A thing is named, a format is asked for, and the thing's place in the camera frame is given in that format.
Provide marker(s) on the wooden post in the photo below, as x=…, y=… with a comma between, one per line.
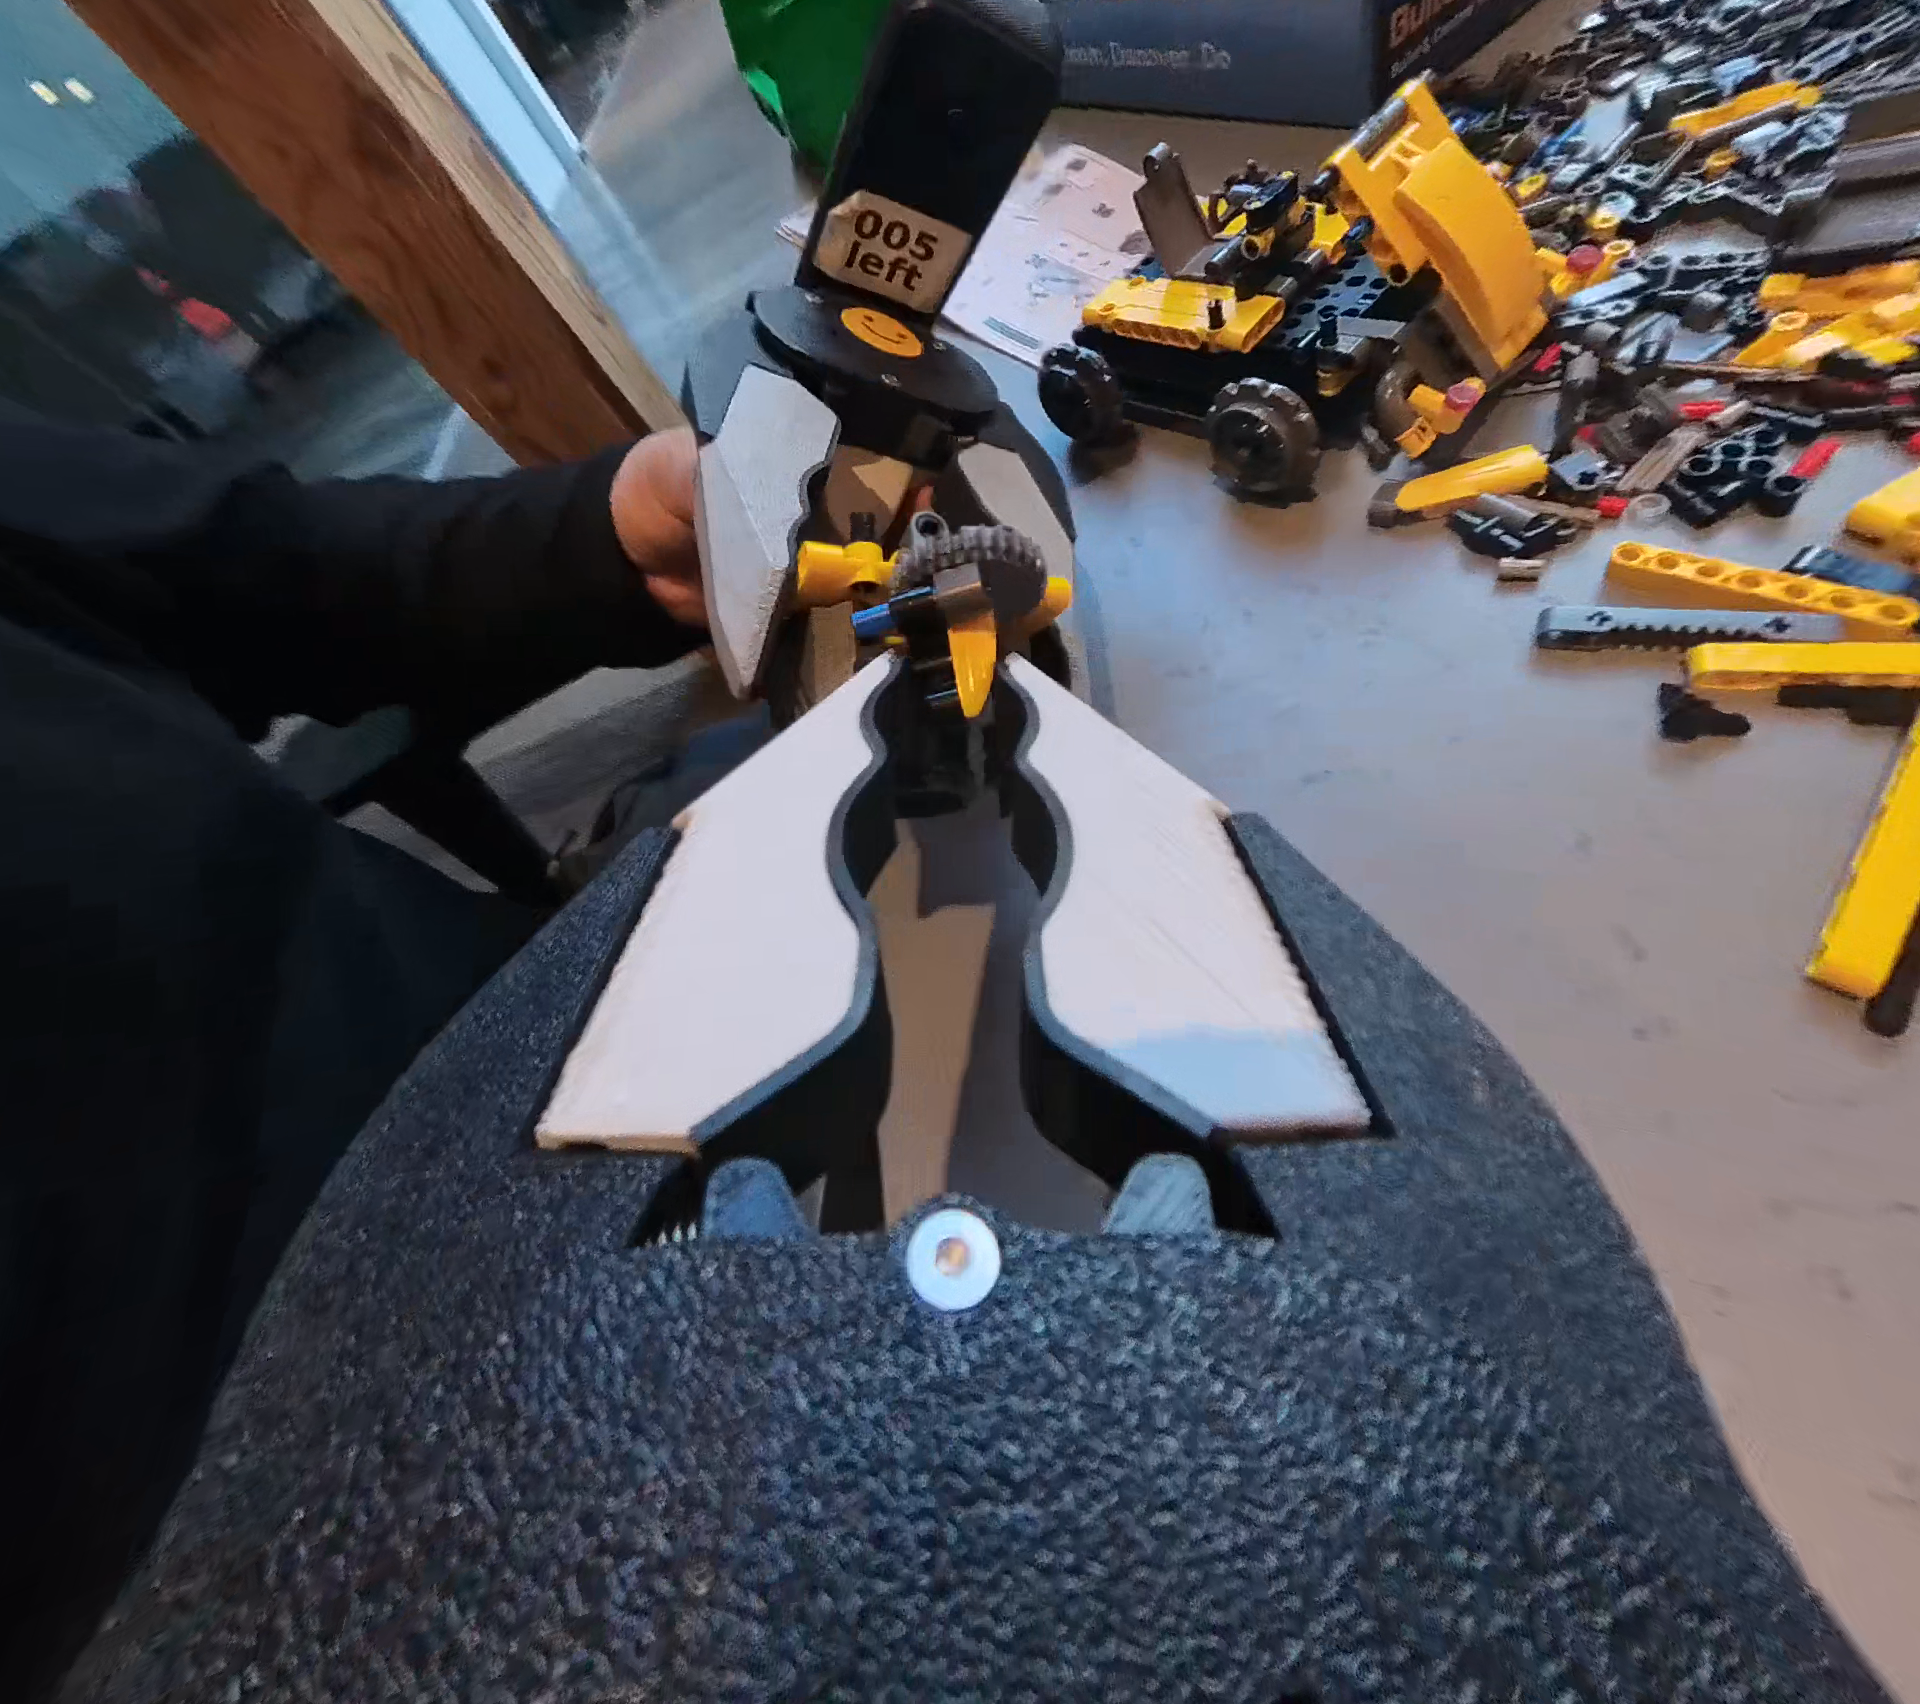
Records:
x=301, y=84

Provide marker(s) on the small black connector piece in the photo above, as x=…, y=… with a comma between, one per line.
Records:
x=1695, y=715

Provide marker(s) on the light grey desk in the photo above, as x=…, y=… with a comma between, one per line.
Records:
x=1350, y=835

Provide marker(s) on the pile of loose building pieces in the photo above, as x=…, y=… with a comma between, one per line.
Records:
x=1754, y=579

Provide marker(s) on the person's left hand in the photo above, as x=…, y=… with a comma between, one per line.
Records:
x=660, y=518

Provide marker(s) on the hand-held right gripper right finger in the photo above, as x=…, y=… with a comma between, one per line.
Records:
x=1184, y=955

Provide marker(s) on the instruction booklet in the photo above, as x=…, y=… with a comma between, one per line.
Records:
x=1051, y=235

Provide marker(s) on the person's black top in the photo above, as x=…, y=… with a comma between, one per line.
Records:
x=151, y=1135

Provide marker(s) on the yellow black toy vehicle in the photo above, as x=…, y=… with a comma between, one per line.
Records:
x=1321, y=308

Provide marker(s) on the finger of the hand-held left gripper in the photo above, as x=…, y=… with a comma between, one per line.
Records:
x=750, y=489
x=1035, y=496

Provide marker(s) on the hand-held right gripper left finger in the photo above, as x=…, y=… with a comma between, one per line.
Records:
x=720, y=968

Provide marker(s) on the yellow curved panel piece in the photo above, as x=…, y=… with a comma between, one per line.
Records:
x=1479, y=477

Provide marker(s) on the grey gear block assembly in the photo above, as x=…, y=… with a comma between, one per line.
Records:
x=974, y=564

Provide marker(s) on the person's left forearm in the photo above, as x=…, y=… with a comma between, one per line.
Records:
x=375, y=579

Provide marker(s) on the glass window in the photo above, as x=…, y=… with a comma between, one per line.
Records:
x=181, y=279

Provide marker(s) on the grey toothed rack piece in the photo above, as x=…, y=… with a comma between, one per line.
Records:
x=1651, y=627

